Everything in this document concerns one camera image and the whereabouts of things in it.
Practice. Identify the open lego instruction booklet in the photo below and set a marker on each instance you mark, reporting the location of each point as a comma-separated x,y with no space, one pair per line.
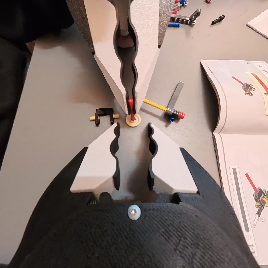
240,146

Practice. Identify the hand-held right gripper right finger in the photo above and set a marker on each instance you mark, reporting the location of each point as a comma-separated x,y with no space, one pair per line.
173,167

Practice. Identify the small lego leaflet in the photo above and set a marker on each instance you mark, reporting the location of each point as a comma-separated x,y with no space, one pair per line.
260,25

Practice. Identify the tan lego gear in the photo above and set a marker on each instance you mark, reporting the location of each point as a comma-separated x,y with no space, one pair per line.
137,123

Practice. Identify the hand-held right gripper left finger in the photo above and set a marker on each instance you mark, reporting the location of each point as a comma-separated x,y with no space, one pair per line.
94,167

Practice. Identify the black lego frame tan pins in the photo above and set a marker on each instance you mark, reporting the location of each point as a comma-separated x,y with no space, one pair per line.
104,110

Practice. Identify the yellow axle lego assembly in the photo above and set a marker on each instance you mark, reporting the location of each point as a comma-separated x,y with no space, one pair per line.
156,105

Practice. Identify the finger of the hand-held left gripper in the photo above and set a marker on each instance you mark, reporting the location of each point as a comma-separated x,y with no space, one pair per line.
102,41
148,41

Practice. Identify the red lego axle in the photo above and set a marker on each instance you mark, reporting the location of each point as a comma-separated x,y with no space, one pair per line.
131,108

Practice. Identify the person's left forearm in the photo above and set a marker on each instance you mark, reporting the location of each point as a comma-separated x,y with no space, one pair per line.
31,16

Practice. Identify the pile of loose lego pieces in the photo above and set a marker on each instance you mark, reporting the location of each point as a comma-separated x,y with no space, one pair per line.
184,20

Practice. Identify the black lego pin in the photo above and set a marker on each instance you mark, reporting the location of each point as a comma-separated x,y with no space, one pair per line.
217,20

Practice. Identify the person's black clothing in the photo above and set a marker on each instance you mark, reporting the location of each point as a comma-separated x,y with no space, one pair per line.
10,94

